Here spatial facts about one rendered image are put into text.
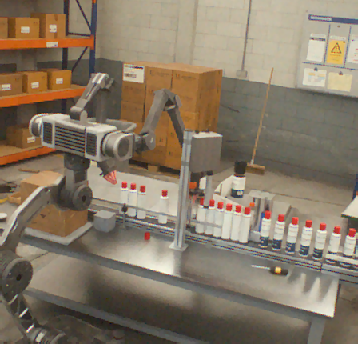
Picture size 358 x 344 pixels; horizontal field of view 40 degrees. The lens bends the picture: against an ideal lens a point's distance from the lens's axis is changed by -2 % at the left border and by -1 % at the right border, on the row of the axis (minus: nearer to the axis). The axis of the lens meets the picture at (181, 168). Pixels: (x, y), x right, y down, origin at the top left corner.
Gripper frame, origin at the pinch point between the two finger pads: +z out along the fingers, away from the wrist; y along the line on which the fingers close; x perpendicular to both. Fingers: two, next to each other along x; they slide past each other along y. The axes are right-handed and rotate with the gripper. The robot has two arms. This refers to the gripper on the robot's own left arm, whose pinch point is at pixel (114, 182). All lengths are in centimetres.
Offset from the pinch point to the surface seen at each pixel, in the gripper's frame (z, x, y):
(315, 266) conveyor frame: 96, -80, -3
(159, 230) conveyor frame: 37.5, -11.5, -4.7
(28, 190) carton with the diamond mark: -21, 24, -41
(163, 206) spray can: 26.9, -20.6, -1.4
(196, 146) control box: 9, -65, -17
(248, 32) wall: -94, -22, 470
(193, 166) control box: 16, -58, -17
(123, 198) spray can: 10.9, -0.4, -2.0
